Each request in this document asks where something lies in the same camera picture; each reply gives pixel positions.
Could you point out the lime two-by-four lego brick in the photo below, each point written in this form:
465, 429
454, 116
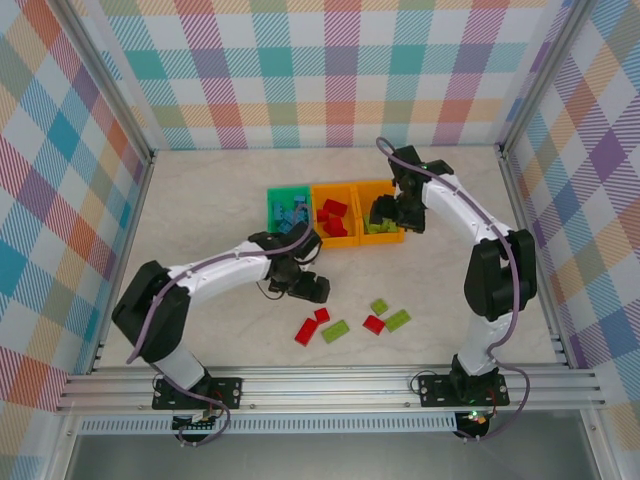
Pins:
389, 228
336, 331
398, 320

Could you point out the red two-by-two lego brick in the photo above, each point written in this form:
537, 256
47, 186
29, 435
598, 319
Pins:
373, 324
321, 315

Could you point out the red two-by-four lego brick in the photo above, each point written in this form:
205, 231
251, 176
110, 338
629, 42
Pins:
335, 206
306, 331

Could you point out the lime two-by-two lego brick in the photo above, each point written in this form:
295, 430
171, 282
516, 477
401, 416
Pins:
379, 306

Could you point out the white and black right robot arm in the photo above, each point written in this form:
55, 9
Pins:
500, 280

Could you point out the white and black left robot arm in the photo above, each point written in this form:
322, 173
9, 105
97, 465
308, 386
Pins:
220, 270

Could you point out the orange plastic bin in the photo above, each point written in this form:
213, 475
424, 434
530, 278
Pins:
340, 242
380, 239

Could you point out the blue lego brick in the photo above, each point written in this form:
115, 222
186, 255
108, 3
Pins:
277, 207
284, 229
289, 219
300, 199

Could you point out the green plastic bin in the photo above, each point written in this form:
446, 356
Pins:
272, 190

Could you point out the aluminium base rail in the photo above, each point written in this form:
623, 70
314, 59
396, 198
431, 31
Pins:
325, 390

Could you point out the aluminium side rail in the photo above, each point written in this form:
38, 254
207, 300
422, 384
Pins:
132, 225
518, 200

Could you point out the aluminium frame post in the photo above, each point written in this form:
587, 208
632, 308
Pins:
106, 75
542, 75

